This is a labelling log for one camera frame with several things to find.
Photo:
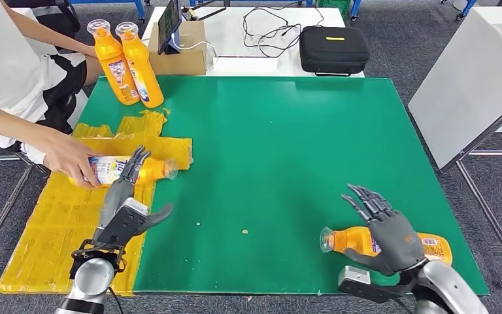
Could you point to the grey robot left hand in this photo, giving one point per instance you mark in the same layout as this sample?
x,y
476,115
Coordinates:
x,y
117,195

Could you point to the person's right hand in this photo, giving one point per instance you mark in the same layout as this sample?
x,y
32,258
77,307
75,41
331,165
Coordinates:
x,y
67,158

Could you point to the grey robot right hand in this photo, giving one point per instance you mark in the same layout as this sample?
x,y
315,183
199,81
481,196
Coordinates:
x,y
396,242

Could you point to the person's left hand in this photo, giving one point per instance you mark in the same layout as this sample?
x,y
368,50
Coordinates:
x,y
90,51

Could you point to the orange detergent bottle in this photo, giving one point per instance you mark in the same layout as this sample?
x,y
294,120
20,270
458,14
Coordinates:
x,y
140,58
155,170
108,54
350,240

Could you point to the person's right forearm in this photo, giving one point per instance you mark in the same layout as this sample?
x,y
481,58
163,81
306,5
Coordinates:
x,y
8,123

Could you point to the person's left forearm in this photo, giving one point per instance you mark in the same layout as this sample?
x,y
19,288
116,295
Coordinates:
x,y
43,28

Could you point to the yellow taped sheet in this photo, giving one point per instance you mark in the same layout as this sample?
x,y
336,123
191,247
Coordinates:
x,y
60,225

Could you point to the tablet in blue case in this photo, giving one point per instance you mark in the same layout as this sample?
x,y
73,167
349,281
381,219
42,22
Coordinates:
x,y
169,24

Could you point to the person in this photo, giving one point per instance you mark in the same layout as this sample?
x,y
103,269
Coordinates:
x,y
0,65

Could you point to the cardboard box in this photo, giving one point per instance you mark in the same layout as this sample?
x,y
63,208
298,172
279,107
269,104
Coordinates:
x,y
184,63

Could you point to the black remote controller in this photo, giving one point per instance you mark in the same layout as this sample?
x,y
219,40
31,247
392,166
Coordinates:
x,y
197,13

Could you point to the white desk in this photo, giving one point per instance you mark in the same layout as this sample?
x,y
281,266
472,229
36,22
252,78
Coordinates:
x,y
229,30

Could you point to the white power strip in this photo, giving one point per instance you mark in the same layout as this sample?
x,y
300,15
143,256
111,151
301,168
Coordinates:
x,y
244,67

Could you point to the green table board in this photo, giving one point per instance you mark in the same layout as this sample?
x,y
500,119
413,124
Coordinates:
x,y
277,130

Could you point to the large white table panel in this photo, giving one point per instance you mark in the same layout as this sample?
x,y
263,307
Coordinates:
x,y
472,86

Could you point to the black carrying case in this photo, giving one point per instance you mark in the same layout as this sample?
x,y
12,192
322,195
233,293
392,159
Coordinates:
x,y
333,54

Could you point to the green plastic crate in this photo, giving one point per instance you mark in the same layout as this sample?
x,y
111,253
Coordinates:
x,y
333,4

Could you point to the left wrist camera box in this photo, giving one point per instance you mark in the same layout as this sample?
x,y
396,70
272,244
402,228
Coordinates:
x,y
123,225

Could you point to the blue metal frame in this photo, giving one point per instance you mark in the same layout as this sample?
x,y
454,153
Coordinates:
x,y
355,8
255,2
103,2

